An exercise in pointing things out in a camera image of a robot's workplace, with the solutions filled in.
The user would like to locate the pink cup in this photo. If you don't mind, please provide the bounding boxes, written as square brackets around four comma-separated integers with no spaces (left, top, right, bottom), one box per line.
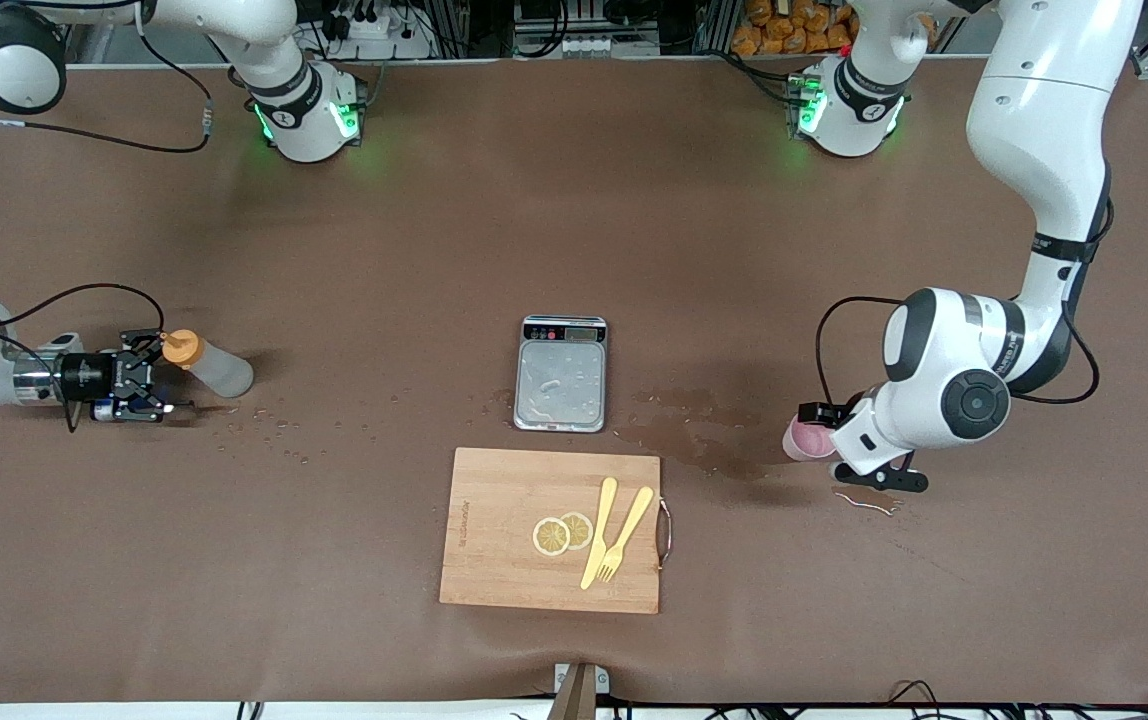
[783,418,837,463]

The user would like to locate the translucent squeeze bottle orange cap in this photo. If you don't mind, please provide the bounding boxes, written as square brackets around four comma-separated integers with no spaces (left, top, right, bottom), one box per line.
[162,330,255,399]

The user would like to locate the small brown liquid puddle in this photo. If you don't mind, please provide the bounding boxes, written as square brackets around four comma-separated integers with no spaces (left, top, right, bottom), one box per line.
[832,486,903,517]

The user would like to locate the large brown liquid puddle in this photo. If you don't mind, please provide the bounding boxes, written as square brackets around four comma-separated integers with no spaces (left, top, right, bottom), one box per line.
[614,388,770,481]

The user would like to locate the brown table cover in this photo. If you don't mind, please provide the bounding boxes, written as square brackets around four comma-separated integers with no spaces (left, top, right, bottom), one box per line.
[0,55,1148,706]

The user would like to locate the yellow plastic fork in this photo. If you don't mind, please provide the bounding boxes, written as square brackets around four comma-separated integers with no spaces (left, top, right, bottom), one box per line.
[598,486,655,583]

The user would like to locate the yellow plastic knife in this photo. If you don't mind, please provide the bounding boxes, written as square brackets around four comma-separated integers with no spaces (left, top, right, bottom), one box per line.
[580,477,619,591]

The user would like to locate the silver digital kitchen scale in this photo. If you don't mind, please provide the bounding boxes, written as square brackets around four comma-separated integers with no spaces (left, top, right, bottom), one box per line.
[513,315,609,433]

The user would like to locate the wooden cutting board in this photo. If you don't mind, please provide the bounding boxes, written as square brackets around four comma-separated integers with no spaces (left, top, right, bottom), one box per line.
[439,447,673,615]

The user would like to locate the orange snack pile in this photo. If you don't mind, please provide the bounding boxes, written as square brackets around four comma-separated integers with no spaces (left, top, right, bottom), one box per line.
[732,0,860,56]

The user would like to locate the white power strip with plugs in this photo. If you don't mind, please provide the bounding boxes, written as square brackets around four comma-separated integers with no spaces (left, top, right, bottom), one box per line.
[329,0,435,61]

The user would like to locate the black equipment rack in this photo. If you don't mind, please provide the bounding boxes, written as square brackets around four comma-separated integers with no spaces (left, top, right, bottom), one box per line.
[454,0,735,56]

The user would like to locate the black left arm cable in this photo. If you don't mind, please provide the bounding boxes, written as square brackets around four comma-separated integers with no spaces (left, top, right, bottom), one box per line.
[814,170,1117,406]

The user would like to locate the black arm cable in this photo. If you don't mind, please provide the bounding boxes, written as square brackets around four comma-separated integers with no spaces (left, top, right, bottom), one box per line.
[0,0,215,433]
[814,170,1117,406]

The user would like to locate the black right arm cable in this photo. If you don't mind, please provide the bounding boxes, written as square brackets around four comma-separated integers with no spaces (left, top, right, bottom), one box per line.
[0,0,215,433]

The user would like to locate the grey metal bracket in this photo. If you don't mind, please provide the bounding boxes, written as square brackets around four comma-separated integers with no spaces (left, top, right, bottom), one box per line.
[554,663,611,696]

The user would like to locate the brown stand post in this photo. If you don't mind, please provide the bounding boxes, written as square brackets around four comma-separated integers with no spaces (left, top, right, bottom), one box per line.
[547,665,600,720]

